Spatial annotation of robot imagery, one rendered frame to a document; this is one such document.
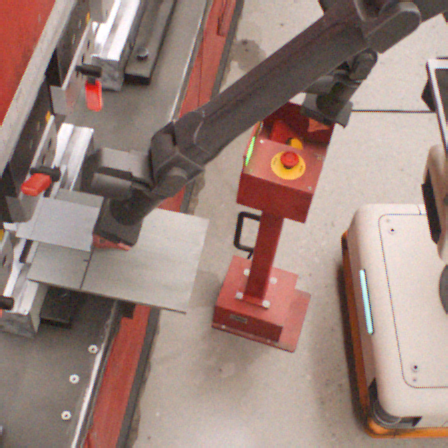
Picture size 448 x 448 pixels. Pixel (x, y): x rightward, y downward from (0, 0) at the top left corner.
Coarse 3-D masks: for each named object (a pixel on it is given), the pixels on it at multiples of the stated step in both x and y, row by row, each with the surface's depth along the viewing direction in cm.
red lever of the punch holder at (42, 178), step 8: (32, 168) 115; (40, 168) 114; (48, 168) 114; (32, 176) 109; (40, 176) 110; (48, 176) 112; (56, 176) 114; (24, 184) 107; (32, 184) 107; (40, 184) 108; (48, 184) 111; (24, 192) 107; (32, 192) 107; (40, 192) 108
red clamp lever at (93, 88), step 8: (88, 64) 127; (88, 72) 126; (96, 72) 126; (88, 80) 129; (96, 80) 129; (88, 88) 129; (96, 88) 129; (88, 96) 131; (96, 96) 130; (88, 104) 133; (96, 104) 132
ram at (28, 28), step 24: (0, 0) 91; (24, 0) 99; (48, 0) 108; (72, 0) 119; (0, 24) 93; (24, 24) 101; (0, 48) 94; (24, 48) 103; (48, 48) 113; (0, 72) 96; (24, 72) 105; (0, 96) 98; (0, 120) 99; (0, 168) 103
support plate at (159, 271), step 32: (64, 192) 144; (160, 224) 142; (192, 224) 142; (64, 256) 137; (96, 256) 138; (128, 256) 138; (160, 256) 139; (192, 256) 139; (64, 288) 135; (96, 288) 135; (128, 288) 135; (160, 288) 136; (192, 288) 136
